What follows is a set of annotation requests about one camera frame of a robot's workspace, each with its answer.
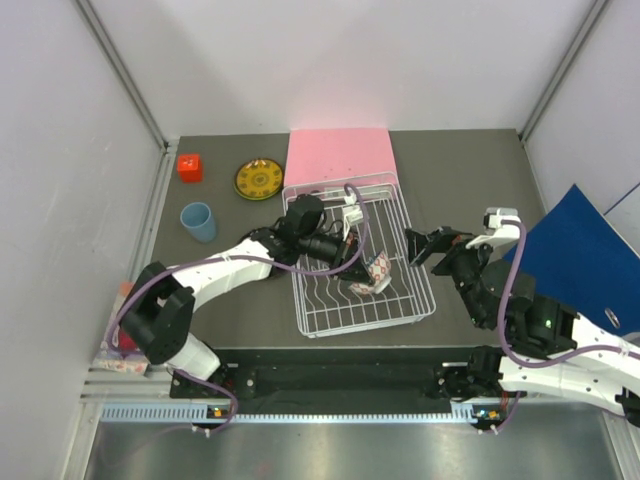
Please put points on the yellow patterned plate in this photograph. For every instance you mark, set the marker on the yellow patterned plate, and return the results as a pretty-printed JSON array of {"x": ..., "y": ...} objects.
[{"x": 259, "y": 179}]

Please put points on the blue folder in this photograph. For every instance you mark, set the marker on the blue folder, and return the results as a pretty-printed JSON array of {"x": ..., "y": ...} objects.
[{"x": 578, "y": 258}]

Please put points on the pink binder box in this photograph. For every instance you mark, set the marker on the pink binder box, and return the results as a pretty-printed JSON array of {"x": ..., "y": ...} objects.
[{"x": 332, "y": 157}]

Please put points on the light blue plastic cup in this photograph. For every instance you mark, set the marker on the light blue plastic cup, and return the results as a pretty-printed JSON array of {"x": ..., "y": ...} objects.
[{"x": 199, "y": 222}]

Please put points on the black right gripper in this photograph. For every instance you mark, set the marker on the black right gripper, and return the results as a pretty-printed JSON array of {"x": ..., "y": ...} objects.
[{"x": 442, "y": 240}]

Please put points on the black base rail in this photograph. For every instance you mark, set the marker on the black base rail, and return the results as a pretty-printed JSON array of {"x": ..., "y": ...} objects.
[{"x": 302, "y": 377}]

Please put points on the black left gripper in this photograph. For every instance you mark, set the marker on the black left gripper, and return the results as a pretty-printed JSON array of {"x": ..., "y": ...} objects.
[{"x": 358, "y": 273}]

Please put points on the red cube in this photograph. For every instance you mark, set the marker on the red cube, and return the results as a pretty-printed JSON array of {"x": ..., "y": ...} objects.
[{"x": 190, "y": 168}]

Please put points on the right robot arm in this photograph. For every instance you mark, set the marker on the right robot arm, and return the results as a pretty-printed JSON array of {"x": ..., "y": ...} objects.
[{"x": 545, "y": 347}]

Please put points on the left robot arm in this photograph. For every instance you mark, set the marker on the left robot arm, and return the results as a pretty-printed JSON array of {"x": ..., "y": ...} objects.
[{"x": 158, "y": 312}]

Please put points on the white wire dish rack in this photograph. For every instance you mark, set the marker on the white wire dish rack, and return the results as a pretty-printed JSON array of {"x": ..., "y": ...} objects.
[{"x": 378, "y": 215}]

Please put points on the red white patterned bowl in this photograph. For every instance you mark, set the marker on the red white patterned bowl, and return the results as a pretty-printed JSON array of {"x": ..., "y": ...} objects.
[{"x": 380, "y": 271}]

